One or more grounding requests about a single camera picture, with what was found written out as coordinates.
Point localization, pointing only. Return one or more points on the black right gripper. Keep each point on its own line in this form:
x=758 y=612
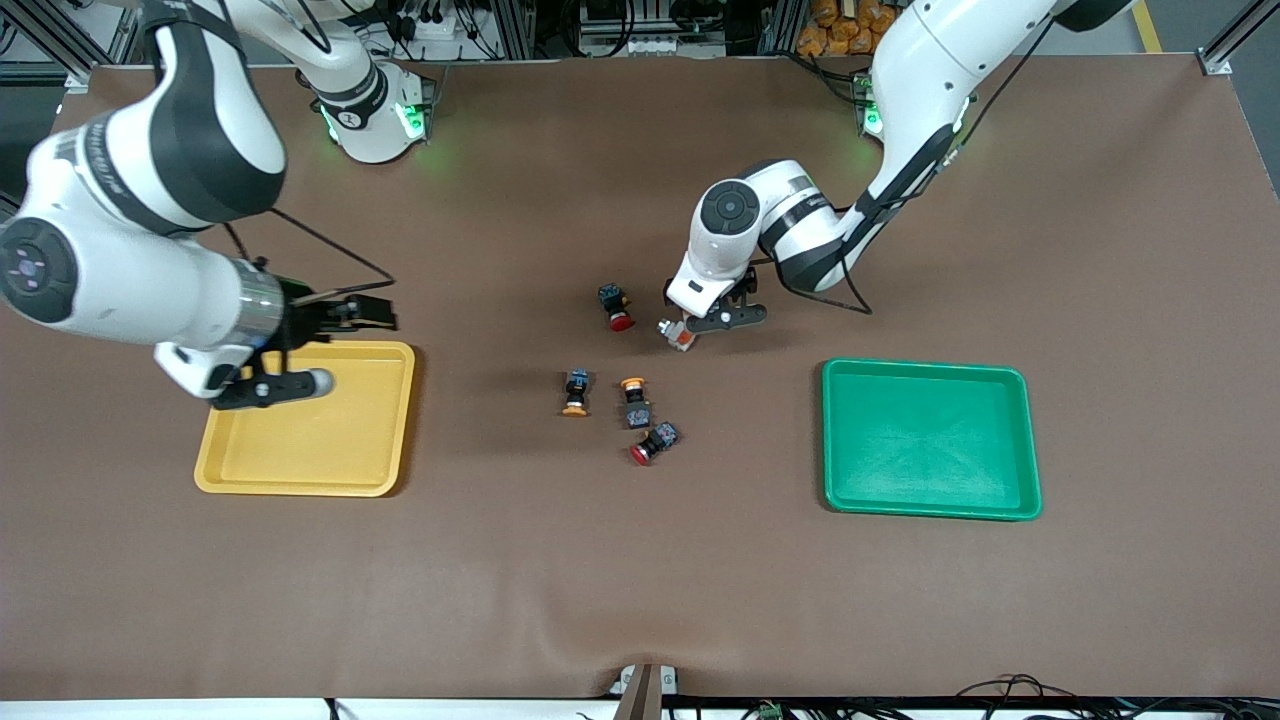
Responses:
x=303 y=312

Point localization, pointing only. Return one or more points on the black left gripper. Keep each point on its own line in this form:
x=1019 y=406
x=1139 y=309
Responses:
x=750 y=284

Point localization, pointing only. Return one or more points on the white orange push button switch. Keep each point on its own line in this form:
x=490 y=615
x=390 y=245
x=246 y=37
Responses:
x=678 y=340

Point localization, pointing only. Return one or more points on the yellow push button switch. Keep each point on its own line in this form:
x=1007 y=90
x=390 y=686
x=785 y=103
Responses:
x=576 y=385
x=637 y=410

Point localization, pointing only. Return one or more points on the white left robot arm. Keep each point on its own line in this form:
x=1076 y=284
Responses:
x=920 y=60

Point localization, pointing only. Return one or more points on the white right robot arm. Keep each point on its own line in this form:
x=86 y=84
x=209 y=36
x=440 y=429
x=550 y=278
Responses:
x=120 y=300

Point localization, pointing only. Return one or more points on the yellow plastic tray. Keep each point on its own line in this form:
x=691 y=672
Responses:
x=320 y=450

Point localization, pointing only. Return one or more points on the green plastic tray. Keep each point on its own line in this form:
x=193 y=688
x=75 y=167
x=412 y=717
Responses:
x=930 y=440

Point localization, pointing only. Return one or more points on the bag of orange items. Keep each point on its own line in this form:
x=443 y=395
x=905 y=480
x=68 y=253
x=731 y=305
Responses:
x=830 y=30

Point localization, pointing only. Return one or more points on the white power strip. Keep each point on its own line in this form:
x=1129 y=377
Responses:
x=430 y=28
x=630 y=45

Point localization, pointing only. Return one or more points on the red push button switch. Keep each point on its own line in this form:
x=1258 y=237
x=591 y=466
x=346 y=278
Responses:
x=660 y=438
x=612 y=300

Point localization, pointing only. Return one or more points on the aluminium frame profile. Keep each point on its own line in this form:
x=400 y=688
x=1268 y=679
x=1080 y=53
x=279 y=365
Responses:
x=515 y=30
x=60 y=40
x=1215 y=62
x=778 y=28

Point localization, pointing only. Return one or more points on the metal camera mount clamp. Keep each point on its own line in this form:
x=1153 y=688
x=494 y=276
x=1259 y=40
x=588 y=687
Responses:
x=640 y=695

